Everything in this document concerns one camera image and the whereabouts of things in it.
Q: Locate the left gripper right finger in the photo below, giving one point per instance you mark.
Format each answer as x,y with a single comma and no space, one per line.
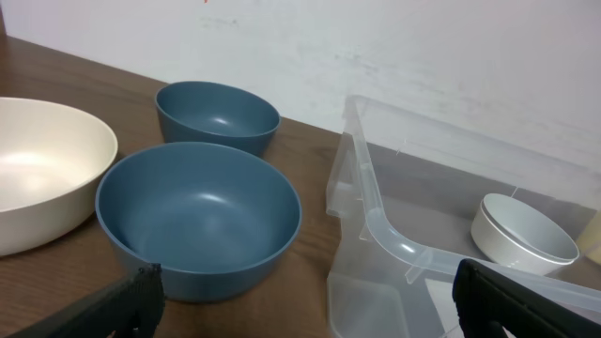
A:
491,305

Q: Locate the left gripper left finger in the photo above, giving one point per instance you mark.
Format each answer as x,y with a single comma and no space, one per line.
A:
130,307

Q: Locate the small white bowl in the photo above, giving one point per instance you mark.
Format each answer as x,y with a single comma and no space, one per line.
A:
504,251

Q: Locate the small grey bowl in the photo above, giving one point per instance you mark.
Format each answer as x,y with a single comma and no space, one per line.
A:
529,227

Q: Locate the small yellow bowl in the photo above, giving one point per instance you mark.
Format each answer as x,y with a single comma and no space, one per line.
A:
588,241

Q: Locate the clear plastic storage container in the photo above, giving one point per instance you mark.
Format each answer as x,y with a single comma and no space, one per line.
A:
406,189

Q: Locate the near blue bowl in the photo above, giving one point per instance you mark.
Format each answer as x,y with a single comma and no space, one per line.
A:
216,219

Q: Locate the blue bowl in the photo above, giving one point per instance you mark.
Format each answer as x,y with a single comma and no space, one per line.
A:
194,111
216,219

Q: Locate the large cream bowl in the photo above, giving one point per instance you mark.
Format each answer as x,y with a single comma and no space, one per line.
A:
53,157

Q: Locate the far blue bowl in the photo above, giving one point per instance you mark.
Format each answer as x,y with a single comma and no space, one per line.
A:
194,111

